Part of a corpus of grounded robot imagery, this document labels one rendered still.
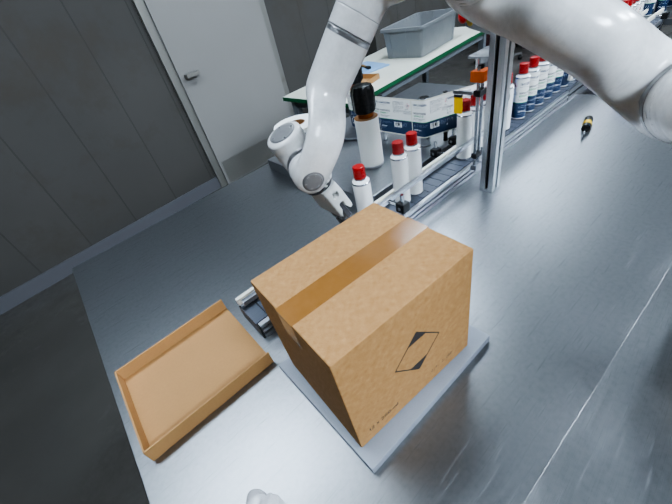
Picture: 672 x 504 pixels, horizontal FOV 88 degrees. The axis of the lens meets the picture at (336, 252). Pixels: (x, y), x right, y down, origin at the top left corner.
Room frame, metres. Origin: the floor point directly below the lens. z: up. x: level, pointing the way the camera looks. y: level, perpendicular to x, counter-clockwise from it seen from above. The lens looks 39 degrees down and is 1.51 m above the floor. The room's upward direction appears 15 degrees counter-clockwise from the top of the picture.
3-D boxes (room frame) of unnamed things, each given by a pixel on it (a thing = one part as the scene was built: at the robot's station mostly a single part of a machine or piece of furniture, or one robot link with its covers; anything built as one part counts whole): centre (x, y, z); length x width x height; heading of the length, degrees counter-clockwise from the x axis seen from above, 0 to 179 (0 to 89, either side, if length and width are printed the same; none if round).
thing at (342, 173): (1.50, -0.32, 0.86); 0.80 x 0.67 x 0.05; 121
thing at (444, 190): (1.05, -0.44, 0.85); 1.65 x 0.11 x 0.05; 121
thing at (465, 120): (1.11, -0.54, 0.98); 0.05 x 0.05 x 0.20
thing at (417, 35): (3.24, -1.16, 0.91); 0.60 x 0.40 x 0.22; 129
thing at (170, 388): (0.53, 0.41, 0.85); 0.30 x 0.26 x 0.04; 121
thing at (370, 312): (0.43, -0.03, 0.99); 0.30 x 0.24 x 0.27; 118
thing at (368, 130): (1.25, -0.23, 1.03); 0.09 x 0.09 x 0.30
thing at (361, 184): (0.85, -0.12, 0.98); 0.05 x 0.05 x 0.20
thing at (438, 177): (1.05, -0.44, 0.86); 1.65 x 0.08 x 0.04; 121
